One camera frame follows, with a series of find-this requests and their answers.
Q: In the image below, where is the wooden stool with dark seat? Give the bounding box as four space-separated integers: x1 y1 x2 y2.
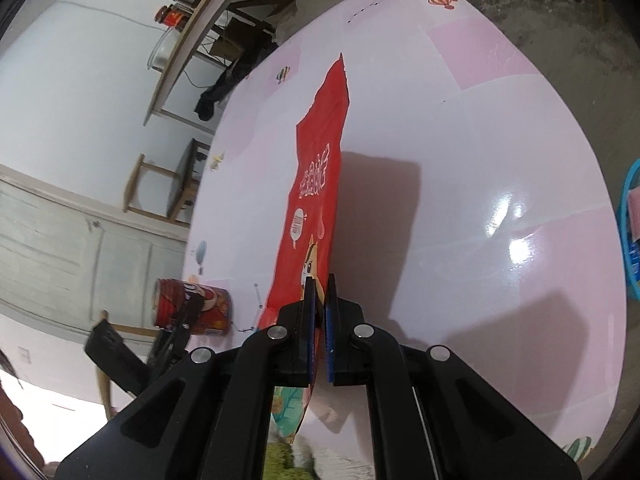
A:
124 137 211 226

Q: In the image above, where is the red jar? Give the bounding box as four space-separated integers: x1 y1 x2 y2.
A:
155 4 193 28

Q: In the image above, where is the glass bowl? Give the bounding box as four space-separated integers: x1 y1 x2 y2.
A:
146 25 181 73

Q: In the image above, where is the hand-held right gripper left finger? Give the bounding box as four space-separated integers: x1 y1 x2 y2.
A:
55 276 321 480

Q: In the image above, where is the pink printed tablecloth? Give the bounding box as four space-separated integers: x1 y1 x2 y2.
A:
187 0 628 463

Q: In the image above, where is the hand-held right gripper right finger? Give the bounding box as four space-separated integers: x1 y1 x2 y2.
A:
324 274 582 480

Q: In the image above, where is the red drink can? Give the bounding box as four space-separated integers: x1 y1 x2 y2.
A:
152 277 233 336

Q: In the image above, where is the white plastic bag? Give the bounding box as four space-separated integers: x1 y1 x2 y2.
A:
272 0 361 43

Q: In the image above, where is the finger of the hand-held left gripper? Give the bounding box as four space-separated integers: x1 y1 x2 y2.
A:
167 296 206 333
147 327 193 376

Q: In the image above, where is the person's white green clothing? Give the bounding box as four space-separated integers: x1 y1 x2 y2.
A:
270 437 376 480

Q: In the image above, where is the grey panelled door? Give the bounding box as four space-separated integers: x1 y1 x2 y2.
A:
0 162 191 331

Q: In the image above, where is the small brown box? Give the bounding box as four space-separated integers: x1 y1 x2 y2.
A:
210 35 246 61

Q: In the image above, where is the red snack bag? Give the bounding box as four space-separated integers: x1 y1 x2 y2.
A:
257 52 351 446

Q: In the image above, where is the curved wooden desk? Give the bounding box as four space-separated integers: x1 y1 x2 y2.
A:
142 0 281 126

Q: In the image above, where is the black cloth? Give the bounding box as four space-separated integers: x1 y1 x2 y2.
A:
194 57 251 122

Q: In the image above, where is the blue plastic basket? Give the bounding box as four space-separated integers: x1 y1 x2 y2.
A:
617 159 640 303

